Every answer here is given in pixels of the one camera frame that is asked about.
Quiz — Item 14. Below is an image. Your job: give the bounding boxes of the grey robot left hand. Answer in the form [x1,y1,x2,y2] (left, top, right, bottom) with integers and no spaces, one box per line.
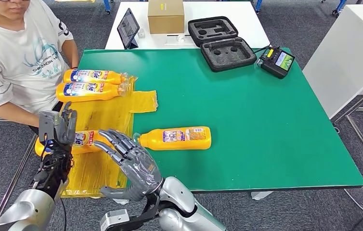
[53,101,78,146]

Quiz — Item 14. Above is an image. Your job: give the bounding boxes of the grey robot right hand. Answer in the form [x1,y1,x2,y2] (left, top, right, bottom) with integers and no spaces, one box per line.
[93,129,164,202]

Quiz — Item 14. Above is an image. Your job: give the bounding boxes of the orange detergent bottle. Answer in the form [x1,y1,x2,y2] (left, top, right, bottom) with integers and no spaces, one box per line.
[63,69,128,86]
[55,82,130,103]
[133,126,212,151]
[35,129,121,157]

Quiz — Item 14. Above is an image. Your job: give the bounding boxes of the person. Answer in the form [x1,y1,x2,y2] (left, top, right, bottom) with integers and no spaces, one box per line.
[0,0,80,141]

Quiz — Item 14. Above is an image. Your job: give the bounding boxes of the black tablet on stand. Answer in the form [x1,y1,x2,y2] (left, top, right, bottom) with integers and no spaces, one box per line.
[117,8,141,50]

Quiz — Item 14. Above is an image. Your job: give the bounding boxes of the black foam lined case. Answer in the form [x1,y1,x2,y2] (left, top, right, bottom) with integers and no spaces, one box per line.
[188,16,258,73]

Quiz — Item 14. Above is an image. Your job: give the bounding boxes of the green table mat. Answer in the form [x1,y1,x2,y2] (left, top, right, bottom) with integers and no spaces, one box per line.
[78,48,363,193]

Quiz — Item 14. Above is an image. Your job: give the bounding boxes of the white flat packet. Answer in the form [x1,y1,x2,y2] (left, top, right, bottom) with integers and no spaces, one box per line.
[165,34,193,45]

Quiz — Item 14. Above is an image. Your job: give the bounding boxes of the brown cardboard box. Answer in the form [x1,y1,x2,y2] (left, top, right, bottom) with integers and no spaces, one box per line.
[147,0,185,35]

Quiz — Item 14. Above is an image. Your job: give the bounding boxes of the black remote controller with screen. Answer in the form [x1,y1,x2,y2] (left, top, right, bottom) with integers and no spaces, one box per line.
[260,46,296,80]

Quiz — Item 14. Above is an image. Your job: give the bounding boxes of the white desk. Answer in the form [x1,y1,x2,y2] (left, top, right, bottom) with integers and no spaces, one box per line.
[104,1,271,51]

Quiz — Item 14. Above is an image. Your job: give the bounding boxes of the white table with steel legs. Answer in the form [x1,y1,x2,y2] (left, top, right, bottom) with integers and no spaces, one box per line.
[302,4,363,120]

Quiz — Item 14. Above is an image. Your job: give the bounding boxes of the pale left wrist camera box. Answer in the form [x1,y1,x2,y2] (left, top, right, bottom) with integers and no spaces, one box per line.
[38,110,60,144]

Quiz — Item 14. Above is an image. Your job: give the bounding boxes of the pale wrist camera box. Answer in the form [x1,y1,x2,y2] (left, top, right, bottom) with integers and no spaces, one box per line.
[99,208,130,231]
[38,110,60,144]

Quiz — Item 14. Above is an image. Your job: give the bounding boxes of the black right camera bracket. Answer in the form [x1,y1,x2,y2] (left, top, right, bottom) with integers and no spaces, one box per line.
[111,191,161,231]

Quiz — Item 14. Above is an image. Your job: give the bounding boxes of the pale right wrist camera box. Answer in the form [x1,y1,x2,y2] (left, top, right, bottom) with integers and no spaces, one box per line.
[99,208,130,231]

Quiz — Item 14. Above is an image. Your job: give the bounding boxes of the black controller cable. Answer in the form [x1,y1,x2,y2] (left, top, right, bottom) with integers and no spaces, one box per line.
[253,45,272,55]

